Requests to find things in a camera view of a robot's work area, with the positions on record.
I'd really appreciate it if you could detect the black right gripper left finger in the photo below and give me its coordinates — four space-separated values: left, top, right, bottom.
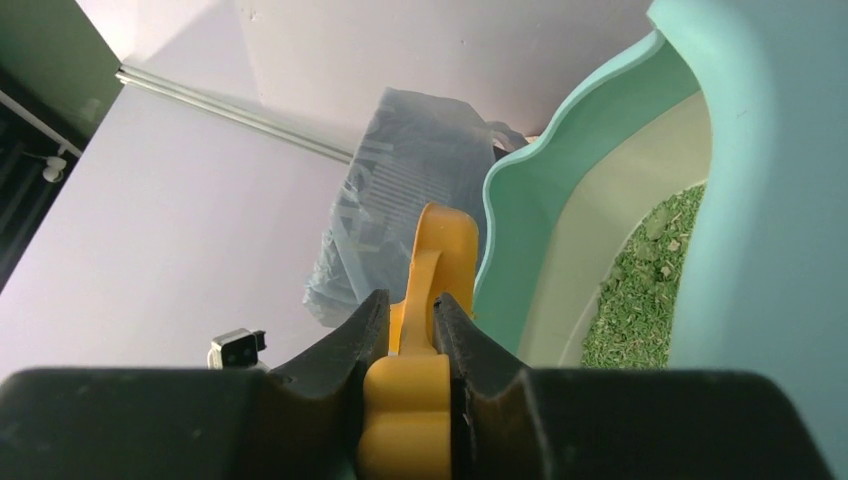
1 290 390 479

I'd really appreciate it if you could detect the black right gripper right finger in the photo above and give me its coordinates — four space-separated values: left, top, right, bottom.
433 294 831 479

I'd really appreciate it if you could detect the orange litter scoop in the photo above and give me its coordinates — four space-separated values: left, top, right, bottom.
357 203 479 479

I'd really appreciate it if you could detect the green cat litter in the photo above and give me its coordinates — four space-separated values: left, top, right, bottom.
580 183 706 369

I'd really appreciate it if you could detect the teal litter box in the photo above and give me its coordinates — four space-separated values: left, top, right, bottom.
473 1 847 479

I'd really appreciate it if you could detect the bin with blue bag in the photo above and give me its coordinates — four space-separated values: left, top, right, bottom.
303 88 528 328

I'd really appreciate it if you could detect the aluminium frame profile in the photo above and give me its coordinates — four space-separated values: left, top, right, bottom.
115 65 353 165

